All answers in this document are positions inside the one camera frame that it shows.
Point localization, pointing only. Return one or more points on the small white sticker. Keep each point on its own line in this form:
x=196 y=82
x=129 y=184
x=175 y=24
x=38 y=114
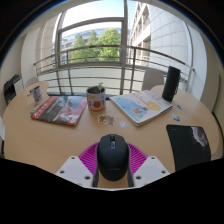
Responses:
x=123 y=124

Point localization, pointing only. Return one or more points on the round blue sticker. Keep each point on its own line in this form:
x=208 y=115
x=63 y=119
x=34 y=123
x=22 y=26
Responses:
x=176 y=117

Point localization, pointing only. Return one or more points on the black office printer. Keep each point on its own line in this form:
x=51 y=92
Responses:
x=10 y=88

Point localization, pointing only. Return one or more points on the light blue picture book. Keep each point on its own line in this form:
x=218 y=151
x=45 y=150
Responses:
x=140 y=106

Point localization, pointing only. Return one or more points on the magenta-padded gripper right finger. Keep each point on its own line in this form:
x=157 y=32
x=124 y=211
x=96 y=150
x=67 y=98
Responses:
x=150 y=168

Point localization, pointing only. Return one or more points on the white mug with plant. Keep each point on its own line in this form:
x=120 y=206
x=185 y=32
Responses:
x=96 y=101

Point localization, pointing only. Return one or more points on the black computer mouse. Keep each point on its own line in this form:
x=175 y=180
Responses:
x=113 y=160

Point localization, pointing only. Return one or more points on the black printed mouse pad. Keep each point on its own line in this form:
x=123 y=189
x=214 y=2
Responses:
x=185 y=146

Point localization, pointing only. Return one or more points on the red magazine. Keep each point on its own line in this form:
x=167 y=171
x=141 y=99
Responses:
x=60 y=110

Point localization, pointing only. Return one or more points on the black drink bottle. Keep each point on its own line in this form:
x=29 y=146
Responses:
x=171 y=83

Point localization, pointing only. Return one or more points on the yellow sticker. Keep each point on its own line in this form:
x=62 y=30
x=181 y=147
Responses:
x=182 y=114

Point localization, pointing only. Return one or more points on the white chair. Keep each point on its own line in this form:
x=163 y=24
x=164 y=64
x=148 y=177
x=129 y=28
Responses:
x=151 y=80
x=31 y=81

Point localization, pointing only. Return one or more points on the brown sticker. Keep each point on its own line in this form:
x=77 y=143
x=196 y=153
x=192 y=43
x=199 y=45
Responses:
x=106 y=119

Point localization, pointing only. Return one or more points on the metal balcony railing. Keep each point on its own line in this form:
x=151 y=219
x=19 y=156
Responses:
x=100 y=48

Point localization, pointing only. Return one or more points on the small blue sticker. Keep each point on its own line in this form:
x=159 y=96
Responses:
x=179 y=106

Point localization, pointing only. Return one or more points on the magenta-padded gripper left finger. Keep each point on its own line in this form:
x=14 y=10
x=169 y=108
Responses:
x=75 y=168

